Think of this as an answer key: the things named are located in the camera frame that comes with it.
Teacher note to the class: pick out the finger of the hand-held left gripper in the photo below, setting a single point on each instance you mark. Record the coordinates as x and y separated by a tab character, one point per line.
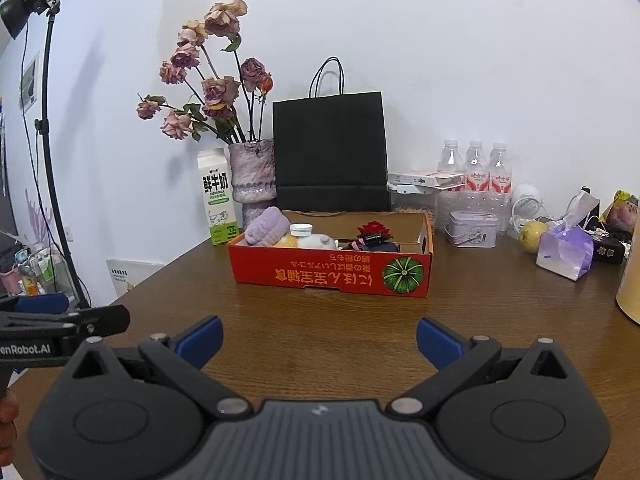
100	321
42	304

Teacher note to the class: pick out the black pouch with star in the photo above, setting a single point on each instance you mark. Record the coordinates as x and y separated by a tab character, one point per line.
607	252

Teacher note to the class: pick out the small black tube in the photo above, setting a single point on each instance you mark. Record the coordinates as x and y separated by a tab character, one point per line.
371	241

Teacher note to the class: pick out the purple coral wall sticker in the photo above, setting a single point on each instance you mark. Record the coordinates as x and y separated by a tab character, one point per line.
37	215

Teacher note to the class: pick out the colourful packaged doll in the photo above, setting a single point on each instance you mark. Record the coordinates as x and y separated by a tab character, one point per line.
625	210

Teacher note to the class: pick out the yellow green apple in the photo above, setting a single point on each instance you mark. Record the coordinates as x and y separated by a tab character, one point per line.
532	236

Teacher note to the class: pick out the pink marbled vase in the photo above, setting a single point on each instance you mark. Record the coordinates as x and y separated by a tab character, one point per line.
252	180

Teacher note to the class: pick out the purple tissue pack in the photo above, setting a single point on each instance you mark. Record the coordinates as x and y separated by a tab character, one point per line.
565	252

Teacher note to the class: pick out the bunch of dried pink roses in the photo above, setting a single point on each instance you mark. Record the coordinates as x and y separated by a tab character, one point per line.
220	90

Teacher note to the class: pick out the red rose flower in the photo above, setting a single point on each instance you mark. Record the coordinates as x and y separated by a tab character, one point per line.
376	229

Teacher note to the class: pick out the red cardboard box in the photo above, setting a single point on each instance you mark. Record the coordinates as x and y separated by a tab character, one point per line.
310	272

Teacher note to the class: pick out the white capped bottle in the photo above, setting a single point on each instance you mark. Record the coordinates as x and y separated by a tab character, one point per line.
301	230

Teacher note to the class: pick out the framed wall picture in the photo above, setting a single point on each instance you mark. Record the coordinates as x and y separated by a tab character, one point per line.
30	82

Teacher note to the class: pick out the white board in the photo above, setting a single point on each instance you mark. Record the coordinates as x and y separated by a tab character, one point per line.
132	275

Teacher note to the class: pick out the black paper bag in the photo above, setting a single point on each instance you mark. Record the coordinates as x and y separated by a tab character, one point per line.
330	150

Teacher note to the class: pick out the white wall socket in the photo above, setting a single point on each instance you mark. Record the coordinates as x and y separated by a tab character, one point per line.
70	232

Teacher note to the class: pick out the clear water bottle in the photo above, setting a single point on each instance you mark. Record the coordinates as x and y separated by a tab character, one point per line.
476	165
451	157
500	167

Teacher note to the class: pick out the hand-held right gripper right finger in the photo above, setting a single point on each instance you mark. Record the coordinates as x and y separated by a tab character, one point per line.
440	342

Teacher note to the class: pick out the small white fan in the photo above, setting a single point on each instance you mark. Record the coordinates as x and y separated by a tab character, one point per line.
526	200

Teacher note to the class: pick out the flat white carton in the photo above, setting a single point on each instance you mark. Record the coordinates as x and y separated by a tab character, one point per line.
420	179

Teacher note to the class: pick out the white plush toy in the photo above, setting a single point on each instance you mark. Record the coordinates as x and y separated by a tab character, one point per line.
316	242

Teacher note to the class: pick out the rack of small bottles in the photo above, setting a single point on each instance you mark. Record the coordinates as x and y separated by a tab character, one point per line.
40	267

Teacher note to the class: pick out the person's left hand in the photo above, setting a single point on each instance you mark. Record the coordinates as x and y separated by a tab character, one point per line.
7	420

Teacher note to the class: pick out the lavender tin box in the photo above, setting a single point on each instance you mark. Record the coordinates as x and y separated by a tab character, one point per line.
472	230

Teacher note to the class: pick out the white green milk carton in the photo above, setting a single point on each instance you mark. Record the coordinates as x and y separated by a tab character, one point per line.
217	195

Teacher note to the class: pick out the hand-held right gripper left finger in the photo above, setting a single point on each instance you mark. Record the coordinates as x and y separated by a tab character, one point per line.
201	340

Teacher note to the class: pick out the clear plastic bottle wrap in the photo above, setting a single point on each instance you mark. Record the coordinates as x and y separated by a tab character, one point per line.
475	202

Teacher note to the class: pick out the clear container with white lid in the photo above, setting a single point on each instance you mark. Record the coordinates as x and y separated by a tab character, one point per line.
412	207

